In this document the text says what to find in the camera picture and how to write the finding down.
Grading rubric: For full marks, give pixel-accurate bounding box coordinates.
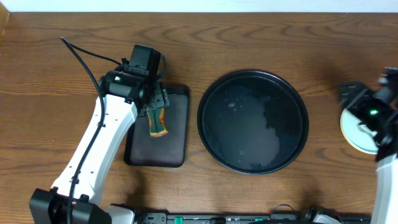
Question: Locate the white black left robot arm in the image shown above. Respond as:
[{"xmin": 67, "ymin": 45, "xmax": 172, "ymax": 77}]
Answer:
[{"xmin": 29, "ymin": 70, "xmax": 169, "ymax": 223}]

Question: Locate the dark rectangular sponge tray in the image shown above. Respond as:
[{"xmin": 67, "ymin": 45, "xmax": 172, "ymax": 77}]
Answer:
[{"xmin": 124, "ymin": 85, "xmax": 190, "ymax": 168}]

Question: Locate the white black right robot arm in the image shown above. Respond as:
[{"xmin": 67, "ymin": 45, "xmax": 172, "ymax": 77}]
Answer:
[{"xmin": 338, "ymin": 82, "xmax": 397, "ymax": 224}]

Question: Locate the mint plate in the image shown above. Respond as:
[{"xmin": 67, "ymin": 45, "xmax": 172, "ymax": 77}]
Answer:
[{"xmin": 340, "ymin": 109, "xmax": 378, "ymax": 154}]

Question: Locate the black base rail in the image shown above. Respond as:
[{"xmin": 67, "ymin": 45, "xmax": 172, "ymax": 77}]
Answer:
[{"xmin": 108, "ymin": 205, "xmax": 373, "ymax": 224}]

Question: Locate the orange green scrub sponge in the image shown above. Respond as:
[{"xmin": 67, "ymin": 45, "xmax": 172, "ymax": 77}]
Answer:
[{"xmin": 147, "ymin": 108, "xmax": 168, "ymax": 138}]

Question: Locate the round black serving tray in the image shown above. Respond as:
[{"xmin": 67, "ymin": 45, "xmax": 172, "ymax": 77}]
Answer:
[{"xmin": 197, "ymin": 70, "xmax": 309, "ymax": 175}]

